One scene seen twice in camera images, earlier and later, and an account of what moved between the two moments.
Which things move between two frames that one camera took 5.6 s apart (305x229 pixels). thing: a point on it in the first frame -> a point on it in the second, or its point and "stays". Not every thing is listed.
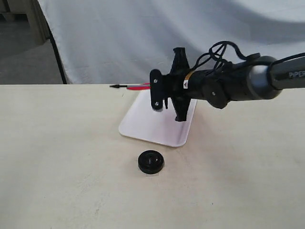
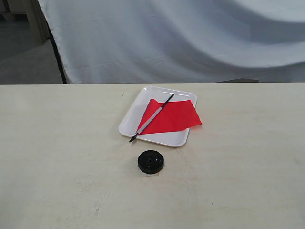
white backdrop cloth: x=122 y=41 stays
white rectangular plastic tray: x=141 y=122 stays
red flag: x=142 y=86 -> x=164 y=117
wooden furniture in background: x=29 y=11 stays
